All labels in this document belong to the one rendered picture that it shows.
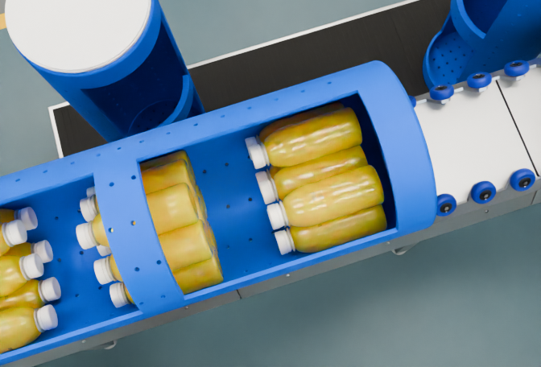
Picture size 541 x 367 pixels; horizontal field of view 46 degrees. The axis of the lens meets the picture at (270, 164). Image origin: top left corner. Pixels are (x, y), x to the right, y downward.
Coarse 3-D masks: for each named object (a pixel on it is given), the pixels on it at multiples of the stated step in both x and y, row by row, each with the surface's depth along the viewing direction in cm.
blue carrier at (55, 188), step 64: (384, 64) 98; (192, 128) 96; (256, 128) 113; (384, 128) 91; (0, 192) 94; (64, 192) 113; (128, 192) 90; (256, 192) 118; (384, 192) 116; (64, 256) 116; (128, 256) 90; (256, 256) 111; (320, 256) 98; (64, 320) 110; (128, 320) 97
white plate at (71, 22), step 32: (32, 0) 121; (64, 0) 121; (96, 0) 120; (128, 0) 120; (32, 32) 119; (64, 32) 119; (96, 32) 119; (128, 32) 118; (64, 64) 117; (96, 64) 117
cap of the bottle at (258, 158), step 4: (252, 148) 104; (256, 148) 104; (260, 148) 104; (252, 152) 104; (256, 152) 104; (260, 152) 104; (252, 156) 103; (256, 156) 103; (260, 156) 104; (256, 160) 104; (260, 160) 104; (264, 160) 104; (256, 164) 104; (260, 164) 104; (264, 164) 104; (256, 168) 105
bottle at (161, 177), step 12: (156, 168) 103; (168, 168) 102; (180, 168) 102; (144, 180) 102; (156, 180) 102; (168, 180) 102; (180, 180) 102; (192, 180) 107; (192, 192) 103; (96, 204) 103
